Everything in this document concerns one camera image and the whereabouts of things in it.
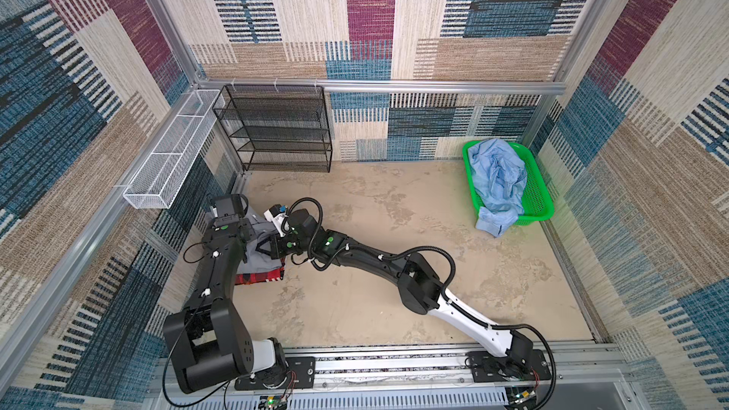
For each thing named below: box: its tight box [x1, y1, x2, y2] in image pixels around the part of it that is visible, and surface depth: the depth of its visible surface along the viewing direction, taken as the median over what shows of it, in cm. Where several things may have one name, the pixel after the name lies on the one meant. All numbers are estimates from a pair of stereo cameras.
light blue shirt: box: [467, 137, 528, 239], surface depth 107 cm
